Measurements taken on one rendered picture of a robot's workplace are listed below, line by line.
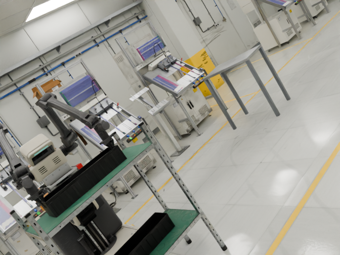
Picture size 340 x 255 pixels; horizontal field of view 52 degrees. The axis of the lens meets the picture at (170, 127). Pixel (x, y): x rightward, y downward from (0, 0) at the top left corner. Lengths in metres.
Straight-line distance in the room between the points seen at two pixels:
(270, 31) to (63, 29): 4.35
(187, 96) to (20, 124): 2.80
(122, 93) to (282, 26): 3.69
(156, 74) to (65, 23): 2.25
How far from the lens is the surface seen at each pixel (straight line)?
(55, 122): 2.68
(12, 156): 2.28
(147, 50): 5.74
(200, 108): 5.87
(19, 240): 4.55
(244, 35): 9.76
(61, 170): 2.80
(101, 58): 7.07
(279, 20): 8.14
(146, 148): 2.28
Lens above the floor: 1.45
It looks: 12 degrees down
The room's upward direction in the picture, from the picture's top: 33 degrees counter-clockwise
